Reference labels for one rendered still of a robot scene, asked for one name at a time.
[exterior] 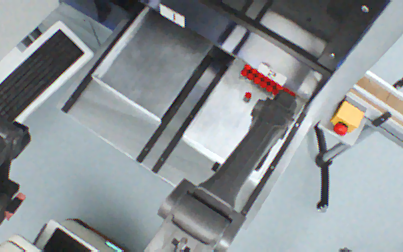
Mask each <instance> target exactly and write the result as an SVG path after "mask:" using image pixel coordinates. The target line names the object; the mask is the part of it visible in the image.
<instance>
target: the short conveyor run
mask: <svg viewBox="0 0 403 252"><path fill-rule="evenodd" d="M402 86H403V77H402V78H401V79H400V80H398V81H397V82H396V83H394V84H393V85H392V86H391V85H389V84H388V83H387V82H385V81H384V80H381V79H379V78H378V77H377V76H375V75H373V73H371V72H369V71H368V72H367V73H366V74H364V75H363V77H362V78H361V79H360V80H359V82H358V83H356V84H355V85H354V86H353V87H352V88H351V89H350V90H349V91H348V93H346V94H348V96H350V97H352V98H353V99H355V100H356V101H358V102H359V103H361V104H362V105H363V106H365V107H367V111H366V112H365V113H364V116H363V117H365V118H367V121H366V122H365V123H366V124H367V125H369V126H370V127H372V128H373V129H375V130H376V131H377V132H379V133H382V134H383V135H384V136H386V137H387V138H388V139H390V140H391V141H392V142H395V143H397V144H398V145H399V146H401V147H402V148H403V94H402V93H401V92H400V91H398V90H399V89H401V87H402Z"/></svg>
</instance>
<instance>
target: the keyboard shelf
mask: <svg viewBox="0 0 403 252"><path fill-rule="evenodd" d="M58 29H61V30H62V31H63V32H64V33H65V34H66V35H67V36H68V37H69V39H72V40H73V41H74V42H75V44H76V45H77V46H79V47H80V48H81V49H82V51H83V52H84V53H85V54H84V55H83V56H81V57H80V58H79V60H78V61H76V62H75V63H74V64H73V65H72V66H71V67H70V68H69V69H68V70H67V71H66V72H65V73H64V74H63V75H61V76H60V77H59V78H58V79H57V80H56V81H54V82H53V83H52V84H51V86H50V87H49V88H47V89H46V90H45V91H44V93H43V94H42V95H39V96H38V97H37V99H36V100H35V101H34V102H32V103H31V105H30V106H29V107H28V108H27V109H26V110H24V111H23V112H22V113H21V114H20V115H19V116H18V117H17V118H16V120H15V121H16V122H20V123H23V122H25V121H26V120H27V119H28V118H29V117H30V116H31V114H33V113H34V112H35V111H36V109H38V108H39V107H41V106H42V105H43V103H44V102H45V101H46V100H47V99H49V98H50V96H51V95H52V94H53V93H54V92H57V90H58V89H59V88H60V87H61V86H62V85H64V84H65V83H66V81H67V80H68V79H69V78H70V77H72V76H73V75H74V74H75V73H76V72H77V71H79V70H80V69H81V68H82V67H83V66H84V65H85V64H86V63H88V61H89V60H90V59H91V58H92V57H93V56H94V53H93V52H92V51H91V49H90V48H89V47H87V46H86V45H85V44H83V42H82V41H81V40H80V39H79V38H78V37H77V36H76V35H75V34H74V33H73V32H72V31H71V30H70V29H68V28H67V27H66V25H65V24H64V23H62V22H61V21H57V22H56V23H55V24H53V26H52V27H51V28H50V29H48V30H46V31H45V33H44V34H42V35H41V36H40V37H39V38H38V39H37V40H36V41H35V42H34V43H33V44H31V45H30V46H29V47H28V48H27V49H25V50H24V52H23V53H22V52H21V51H20V50H19V49H18V48H17V47H16V46H15V47H14V48H13V49H12V50H11V51H10V52H9V53H8V54H7V55H6V56H5V57H3V58H2V59H1V60H0V84H1V82H2V81H3V80H4V79H6V77H7V76H8V75H9V74H10V73H11V72H12V71H14V70H15V69H16V68H17V67H18V66H19V65H20V64H21V63H22V62H23V61H24V60H25V59H26V58H28V56H29V55H31V54H32V53H34V51H35V50H36V49H37V48H39V47H40V46H41V44H42V43H44V42H45V41H46V40H47V39H48V38H50V37H51V36H52V35H53V34H54V33H56V32H57V30H58ZM15 121H14V122H15Z"/></svg>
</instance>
